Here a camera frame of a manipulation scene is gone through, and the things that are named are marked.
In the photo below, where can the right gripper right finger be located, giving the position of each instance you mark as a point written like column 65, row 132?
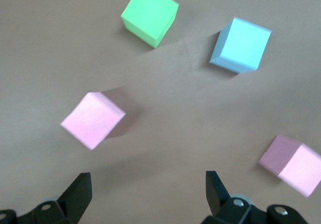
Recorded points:
column 220, row 204

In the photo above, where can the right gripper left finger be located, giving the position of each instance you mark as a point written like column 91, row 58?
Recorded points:
column 72, row 199

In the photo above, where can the pink foam block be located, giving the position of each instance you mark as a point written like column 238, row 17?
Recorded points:
column 92, row 121
column 296, row 168

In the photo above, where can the brown table mat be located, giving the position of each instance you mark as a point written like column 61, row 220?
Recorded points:
column 163, row 108

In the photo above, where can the blue foam block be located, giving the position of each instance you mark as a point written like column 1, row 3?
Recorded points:
column 243, row 45

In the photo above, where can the green foam block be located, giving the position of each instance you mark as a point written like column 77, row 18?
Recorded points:
column 150, row 13

